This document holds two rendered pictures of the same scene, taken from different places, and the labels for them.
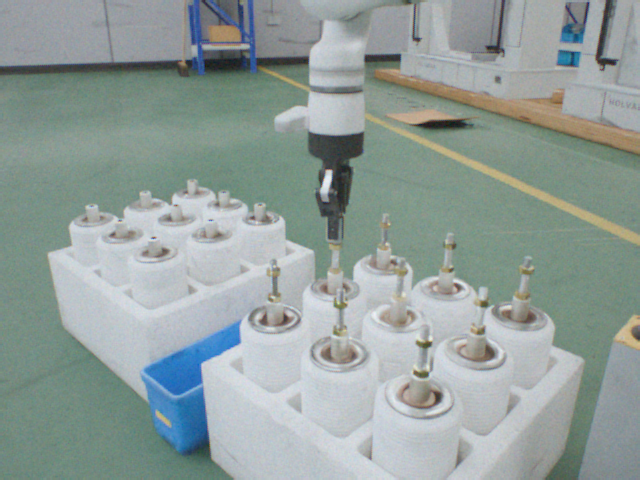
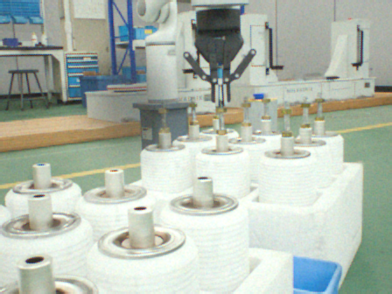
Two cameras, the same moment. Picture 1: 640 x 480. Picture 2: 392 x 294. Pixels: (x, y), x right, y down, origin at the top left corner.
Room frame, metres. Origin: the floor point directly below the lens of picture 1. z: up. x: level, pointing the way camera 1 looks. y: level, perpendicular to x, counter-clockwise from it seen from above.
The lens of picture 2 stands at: (1.00, 0.75, 0.40)
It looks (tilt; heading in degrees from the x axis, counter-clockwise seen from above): 9 degrees down; 254
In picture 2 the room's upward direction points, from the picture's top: 2 degrees counter-clockwise
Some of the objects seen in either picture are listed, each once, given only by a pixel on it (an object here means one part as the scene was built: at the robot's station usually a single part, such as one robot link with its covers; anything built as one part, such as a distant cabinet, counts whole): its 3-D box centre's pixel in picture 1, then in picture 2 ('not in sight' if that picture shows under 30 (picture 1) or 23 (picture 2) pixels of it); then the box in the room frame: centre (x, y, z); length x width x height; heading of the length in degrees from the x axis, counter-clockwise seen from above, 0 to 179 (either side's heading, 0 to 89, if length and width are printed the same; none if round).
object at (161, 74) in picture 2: not in sight; (162, 73); (0.69, -0.67, 0.39); 0.09 x 0.09 x 0.17; 18
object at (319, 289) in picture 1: (334, 289); (222, 150); (0.73, -0.02, 0.25); 0.08 x 0.08 x 0.01
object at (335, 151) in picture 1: (335, 158); (218, 35); (0.73, -0.02, 0.45); 0.08 x 0.08 x 0.09
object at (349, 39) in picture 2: not in sight; (297, 59); (-1.07, -3.07, 0.45); 1.51 x 0.57 x 0.74; 18
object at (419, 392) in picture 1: (420, 386); (319, 129); (0.49, -0.11, 0.26); 0.02 x 0.02 x 0.03
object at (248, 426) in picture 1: (391, 411); (248, 219); (0.65, -0.10, 0.09); 0.39 x 0.39 x 0.18; 46
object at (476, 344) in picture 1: (476, 343); (266, 127); (0.57, -0.19, 0.26); 0.02 x 0.02 x 0.03
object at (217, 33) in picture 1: (224, 35); not in sight; (6.36, 1.05, 0.36); 0.31 x 0.25 x 0.20; 108
